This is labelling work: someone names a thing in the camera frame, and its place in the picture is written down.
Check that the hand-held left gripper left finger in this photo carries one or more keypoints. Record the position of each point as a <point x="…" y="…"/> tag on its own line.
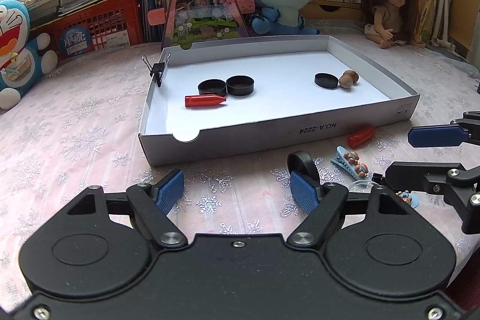
<point x="170" y="188"/>

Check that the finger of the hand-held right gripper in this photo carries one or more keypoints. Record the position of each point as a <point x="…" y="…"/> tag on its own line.
<point x="412" y="173"/>
<point x="435" y="135"/>

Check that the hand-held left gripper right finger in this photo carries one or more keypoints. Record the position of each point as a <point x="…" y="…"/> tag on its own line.
<point x="303" y="192"/>

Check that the blue bear hair clip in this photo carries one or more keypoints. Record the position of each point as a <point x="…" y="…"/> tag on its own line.
<point x="407" y="198"/>
<point x="350" y="162"/>

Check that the large black round cap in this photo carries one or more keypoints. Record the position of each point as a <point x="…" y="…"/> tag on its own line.
<point x="304" y="164"/>

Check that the large black binder clip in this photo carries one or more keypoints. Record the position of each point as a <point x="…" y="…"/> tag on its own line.
<point x="378" y="178"/>

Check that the clear plastic round lid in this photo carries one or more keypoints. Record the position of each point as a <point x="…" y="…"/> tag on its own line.
<point x="362" y="187"/>

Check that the red bullet-shaped cap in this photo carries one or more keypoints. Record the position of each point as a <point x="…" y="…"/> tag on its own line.
<point x="205" y="100"/>
<point x="360" y="136"/>

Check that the brown mushroom toy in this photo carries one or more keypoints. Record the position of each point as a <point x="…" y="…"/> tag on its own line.
<point x="353" y="74"/>

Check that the brown walnut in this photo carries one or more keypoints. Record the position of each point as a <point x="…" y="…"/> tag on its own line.
<point x="345" y="82"/>

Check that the small black round cap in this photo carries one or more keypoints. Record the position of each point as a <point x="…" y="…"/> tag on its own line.
<point x="240" y="85"/>
<point x="212" y="87"/>

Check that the white cardboard box tray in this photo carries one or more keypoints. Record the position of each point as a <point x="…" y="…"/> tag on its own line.
<point x="262" y="87"/>

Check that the pink snowflake tablecloth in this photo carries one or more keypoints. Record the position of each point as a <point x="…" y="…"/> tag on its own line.
<point x="75" y="125"/>

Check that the small black binder clip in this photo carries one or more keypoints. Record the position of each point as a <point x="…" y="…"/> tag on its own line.
<point x="157" y="69"/>

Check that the gold foil sheets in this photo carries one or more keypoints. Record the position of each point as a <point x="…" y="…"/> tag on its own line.
<point x="425" y="5"/>

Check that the brown-haired baby doll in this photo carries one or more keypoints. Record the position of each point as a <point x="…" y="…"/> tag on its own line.
<point x="392" y="9"/>

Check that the wooden drawer box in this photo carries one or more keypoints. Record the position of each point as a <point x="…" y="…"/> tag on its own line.
<point x="330" y="9"/>

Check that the red plastic crate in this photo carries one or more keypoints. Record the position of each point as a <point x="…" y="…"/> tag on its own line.
<point x="101" y="27"/>

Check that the blue white cat plush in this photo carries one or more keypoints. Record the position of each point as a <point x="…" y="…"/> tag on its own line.
<point x="15" y="46"/>

